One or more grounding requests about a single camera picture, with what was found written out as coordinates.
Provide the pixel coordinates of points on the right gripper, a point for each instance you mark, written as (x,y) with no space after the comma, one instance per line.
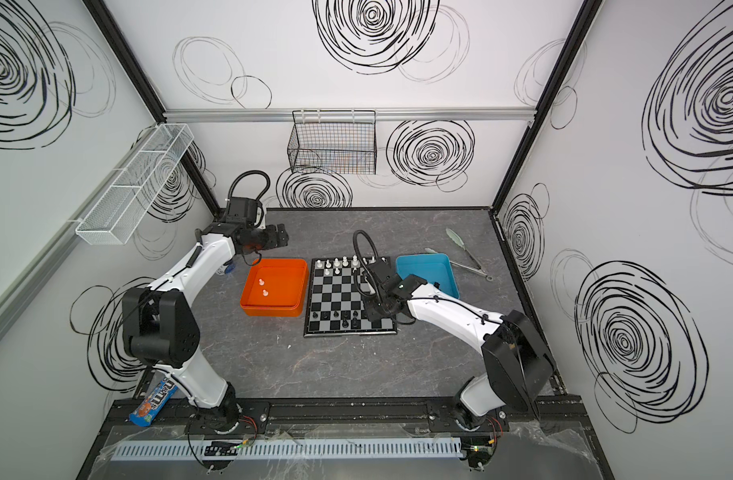
(380,298)

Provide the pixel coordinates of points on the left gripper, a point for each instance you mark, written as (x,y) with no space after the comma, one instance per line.
(273,237)

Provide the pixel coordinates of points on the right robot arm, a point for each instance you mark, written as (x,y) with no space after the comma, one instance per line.
(518,361)

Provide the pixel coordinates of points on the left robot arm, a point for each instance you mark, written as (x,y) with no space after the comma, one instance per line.
(158,326)

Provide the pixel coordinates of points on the chess board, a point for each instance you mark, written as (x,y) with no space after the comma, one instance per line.
(335,306)

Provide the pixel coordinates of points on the orange tray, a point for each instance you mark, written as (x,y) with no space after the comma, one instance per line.
(285,279)

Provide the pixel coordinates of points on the blue tray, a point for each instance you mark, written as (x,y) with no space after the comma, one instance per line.
(436,268)

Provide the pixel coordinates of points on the candy packet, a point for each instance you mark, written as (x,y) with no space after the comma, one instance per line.
(146,413)

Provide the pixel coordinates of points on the black wire basket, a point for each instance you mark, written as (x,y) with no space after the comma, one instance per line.
(335,140)

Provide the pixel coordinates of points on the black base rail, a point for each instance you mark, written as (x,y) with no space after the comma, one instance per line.
(435,413)

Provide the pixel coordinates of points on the white wire shelf basket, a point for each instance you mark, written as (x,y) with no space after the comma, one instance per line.
(115,216)

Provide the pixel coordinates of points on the white cable duct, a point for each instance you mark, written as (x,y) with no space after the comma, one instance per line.
(317,449)

